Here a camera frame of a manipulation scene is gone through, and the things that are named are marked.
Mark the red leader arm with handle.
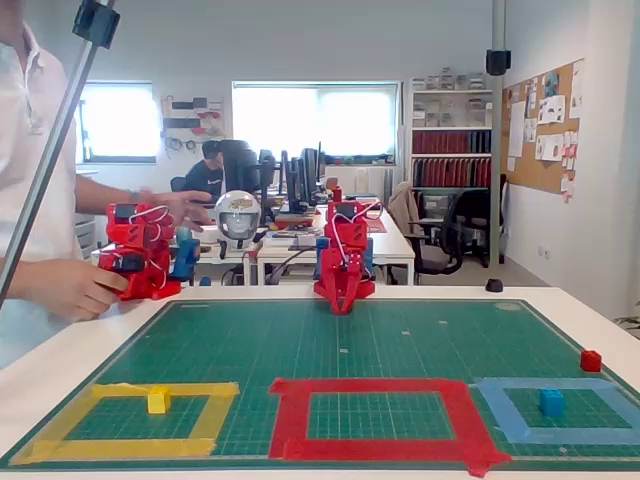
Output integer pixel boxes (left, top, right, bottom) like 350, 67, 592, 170
97, 202, 182, 301

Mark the person's left forearm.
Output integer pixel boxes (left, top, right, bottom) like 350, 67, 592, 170
74, 174, 146, 214

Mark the red tape square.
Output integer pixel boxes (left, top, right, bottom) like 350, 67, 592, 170
268, 377, 514, 479

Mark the yellow toy brick cube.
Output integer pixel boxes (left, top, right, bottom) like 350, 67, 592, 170
147, 385, 173, 415

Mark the blue toy brick cube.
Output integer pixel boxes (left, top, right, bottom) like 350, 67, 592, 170
538, 388, 565, 418

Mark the blue tape square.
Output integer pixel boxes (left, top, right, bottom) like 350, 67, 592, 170
469, 377, 640, 446

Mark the yellow tape square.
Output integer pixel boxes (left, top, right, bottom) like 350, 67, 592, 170
9, 382, 240, 466

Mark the person's left hand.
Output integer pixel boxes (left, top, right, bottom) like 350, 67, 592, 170
140, 188, 216, 234

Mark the person's right hand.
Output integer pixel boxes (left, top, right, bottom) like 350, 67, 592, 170
22, 258, 130, 322

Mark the white office desk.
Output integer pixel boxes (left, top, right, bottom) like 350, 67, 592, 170
92, 202, 416, 286

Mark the green cutting mat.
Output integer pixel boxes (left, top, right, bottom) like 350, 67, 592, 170
0, 298, 640, 472

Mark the beige jacket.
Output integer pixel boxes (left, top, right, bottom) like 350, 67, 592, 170
388, 181, 426, 236

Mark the black computer monitor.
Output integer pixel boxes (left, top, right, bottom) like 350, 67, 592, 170
259, 148, 277, 221
299, 142, 324, 206
287, 155, 310, 214

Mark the black office chair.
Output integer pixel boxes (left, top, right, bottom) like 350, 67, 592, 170
409, 188, 491, 275

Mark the white motorcycle helmet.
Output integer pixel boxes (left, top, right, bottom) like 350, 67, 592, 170
214, 190, 262, 251

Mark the black high-back chair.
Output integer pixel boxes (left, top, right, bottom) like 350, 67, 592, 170
219, 139, 261, 194

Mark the wide bright window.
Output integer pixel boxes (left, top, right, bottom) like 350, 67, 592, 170
232, 80, 401, 164

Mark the seated person in dark sweater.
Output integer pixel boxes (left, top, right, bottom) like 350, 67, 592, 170
183, 140, 226, 206

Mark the white shelf with red binders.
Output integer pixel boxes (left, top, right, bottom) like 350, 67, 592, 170
407, 75, 494, 191

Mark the vertical aluminium pole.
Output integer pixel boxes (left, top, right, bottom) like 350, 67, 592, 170
489, 0, 507, 266

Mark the cork pin board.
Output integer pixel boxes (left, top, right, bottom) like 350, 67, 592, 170
501, 58, 586, 196

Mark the black pole clamp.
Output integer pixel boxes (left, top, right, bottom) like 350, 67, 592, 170
485, 48, 512, 77
72, 0, 121, 50

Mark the small bright window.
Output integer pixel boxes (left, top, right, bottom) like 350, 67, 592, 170
79, 82, 157, 164

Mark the green plant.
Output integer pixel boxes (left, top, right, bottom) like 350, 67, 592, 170
614, 299, 640, 341

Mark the operator in white shirt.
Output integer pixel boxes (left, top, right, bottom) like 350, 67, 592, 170
0, 0, 121, 309

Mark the person in white shirt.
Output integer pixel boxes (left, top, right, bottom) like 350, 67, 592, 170
0, 0, 85, 371

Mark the white robot arm cable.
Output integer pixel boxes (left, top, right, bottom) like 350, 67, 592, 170
332, 202, 381, 266

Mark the white leader arm cable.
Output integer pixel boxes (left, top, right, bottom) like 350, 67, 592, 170
127, 204, 174, 236

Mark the wall tool board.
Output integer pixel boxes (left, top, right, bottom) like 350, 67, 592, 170
159, 94, 226, 154

